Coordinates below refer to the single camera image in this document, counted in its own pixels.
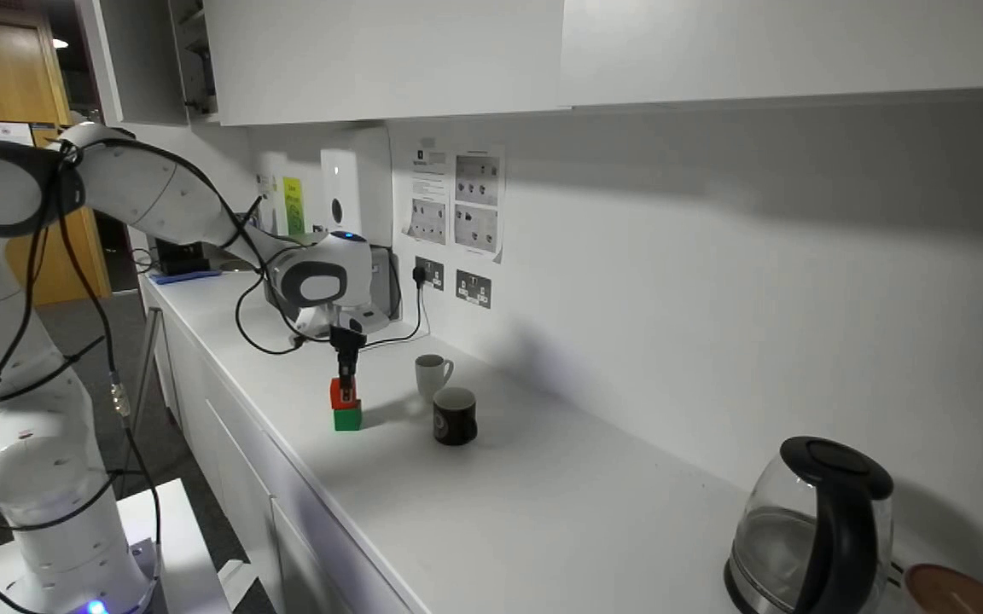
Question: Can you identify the small photo instruction sheet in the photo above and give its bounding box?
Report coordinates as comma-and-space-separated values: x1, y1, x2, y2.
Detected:
451, 153, 504, 208
451, 201, 504, 257

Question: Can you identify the yellow green labelled bottle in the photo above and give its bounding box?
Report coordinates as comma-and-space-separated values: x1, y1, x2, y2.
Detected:
255, 149, 309, 240

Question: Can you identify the black plug and cable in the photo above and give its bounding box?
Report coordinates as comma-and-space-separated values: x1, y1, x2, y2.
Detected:
362, 262, 432, 351

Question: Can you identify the grey microwave oven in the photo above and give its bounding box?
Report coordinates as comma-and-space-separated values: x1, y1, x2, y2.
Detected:
335, 232, 405, 333

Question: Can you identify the black box appliance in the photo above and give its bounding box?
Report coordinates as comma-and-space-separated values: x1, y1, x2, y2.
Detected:
151, 234, 223, 286

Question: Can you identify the black mug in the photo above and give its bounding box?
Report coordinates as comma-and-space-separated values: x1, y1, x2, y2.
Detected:
429, 381, 482, 449

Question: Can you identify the brown round coaster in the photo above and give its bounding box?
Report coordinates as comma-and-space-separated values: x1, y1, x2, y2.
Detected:
903, 560, 983, 614

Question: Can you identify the wall socket without plug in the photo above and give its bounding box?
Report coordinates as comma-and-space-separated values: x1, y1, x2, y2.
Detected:
451, 265, 496, 313

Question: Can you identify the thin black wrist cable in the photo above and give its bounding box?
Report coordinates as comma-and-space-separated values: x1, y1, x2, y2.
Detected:
229, 274, 303, 358

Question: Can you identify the black robot cable with connector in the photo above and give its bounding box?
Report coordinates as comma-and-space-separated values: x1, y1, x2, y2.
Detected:
40, 208, 166, 549

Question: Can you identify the wooden door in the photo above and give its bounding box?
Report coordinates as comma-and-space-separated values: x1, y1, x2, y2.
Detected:
0, 6, 117, 313

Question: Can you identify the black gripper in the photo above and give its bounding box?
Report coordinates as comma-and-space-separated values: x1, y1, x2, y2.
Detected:
323, 320, 369, 392

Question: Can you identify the wide white wall cabinet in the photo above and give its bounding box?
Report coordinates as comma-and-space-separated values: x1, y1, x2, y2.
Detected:
199, 0, 570, 129

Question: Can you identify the orange cube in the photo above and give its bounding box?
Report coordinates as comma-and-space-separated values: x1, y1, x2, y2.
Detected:
329, 374, 362, 417

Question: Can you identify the white base cabinet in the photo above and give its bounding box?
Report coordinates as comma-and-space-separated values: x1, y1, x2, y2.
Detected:
151, 296, 405, 614

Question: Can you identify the large printed instruction sheet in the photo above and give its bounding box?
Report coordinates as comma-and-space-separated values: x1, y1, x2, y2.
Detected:
405, 139, 457, 247

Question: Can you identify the white mug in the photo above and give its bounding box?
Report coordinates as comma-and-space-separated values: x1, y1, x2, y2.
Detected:
414, 351, 457, 403

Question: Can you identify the glass kettle black handle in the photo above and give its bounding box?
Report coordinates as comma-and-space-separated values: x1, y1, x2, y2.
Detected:
720, 434, 901, 614

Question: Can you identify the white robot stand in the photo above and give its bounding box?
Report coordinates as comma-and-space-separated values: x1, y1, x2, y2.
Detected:
0, 475, 234, 614

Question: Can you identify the white paper towel dispenser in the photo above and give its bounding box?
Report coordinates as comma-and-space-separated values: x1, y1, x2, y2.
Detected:
319, 146, 364, 240

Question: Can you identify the wall socket with plug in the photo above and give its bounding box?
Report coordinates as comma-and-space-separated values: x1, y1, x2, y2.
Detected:
414, 251, 447, 294

